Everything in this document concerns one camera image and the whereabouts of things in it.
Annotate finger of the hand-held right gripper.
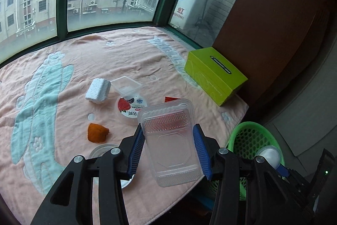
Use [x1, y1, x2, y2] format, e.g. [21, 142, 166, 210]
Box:
[275, 164, 314, 202]

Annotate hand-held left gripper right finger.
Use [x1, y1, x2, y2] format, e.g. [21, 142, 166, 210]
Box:
[193, 123, 316, 225]

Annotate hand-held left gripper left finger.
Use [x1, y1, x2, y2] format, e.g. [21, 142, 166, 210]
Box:
[30, 123, 146, 225]

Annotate white plastic dome cup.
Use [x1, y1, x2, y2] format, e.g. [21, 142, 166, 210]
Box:
[255, 145, 282, 170]

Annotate clear plastic tray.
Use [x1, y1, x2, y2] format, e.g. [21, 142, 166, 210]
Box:
[137, 99, 204, 187]

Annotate green perforated plastic basket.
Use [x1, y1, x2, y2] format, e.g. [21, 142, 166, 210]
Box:
[208, 122, 286, 202]

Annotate white round plastic lid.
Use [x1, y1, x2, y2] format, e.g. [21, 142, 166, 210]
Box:
[89, 143, 136, 189]

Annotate orange peel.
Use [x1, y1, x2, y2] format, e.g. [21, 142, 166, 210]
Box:
[87, 123, 110, 143]

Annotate blue box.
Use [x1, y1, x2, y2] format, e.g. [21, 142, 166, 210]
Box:
[196, 193, 215, 211]

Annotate white cupboard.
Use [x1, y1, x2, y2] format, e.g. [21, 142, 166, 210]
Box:
[263, 56, 337, 157]

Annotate small clear plastic container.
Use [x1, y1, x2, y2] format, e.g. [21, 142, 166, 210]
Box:
[111, 76, 143, 97]

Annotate white foam block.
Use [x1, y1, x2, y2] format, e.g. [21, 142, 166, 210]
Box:
[85, 77, 111, 104]

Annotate green cardboard box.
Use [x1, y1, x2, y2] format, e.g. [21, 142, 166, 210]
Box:
[184, 47, 248, 107]

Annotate pink printed blanket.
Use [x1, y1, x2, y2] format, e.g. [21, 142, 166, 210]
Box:
[0, 27, 249, 225]

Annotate white printed outdoor unit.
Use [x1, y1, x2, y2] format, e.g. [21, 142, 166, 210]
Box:
[170, 0, 237, 49]

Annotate brown wooden cabinet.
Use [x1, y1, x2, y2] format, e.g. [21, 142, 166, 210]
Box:
[212, 0, 337, 109]

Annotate beige apartment building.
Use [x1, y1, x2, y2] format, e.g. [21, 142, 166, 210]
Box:
[0, 0, 124, 43]

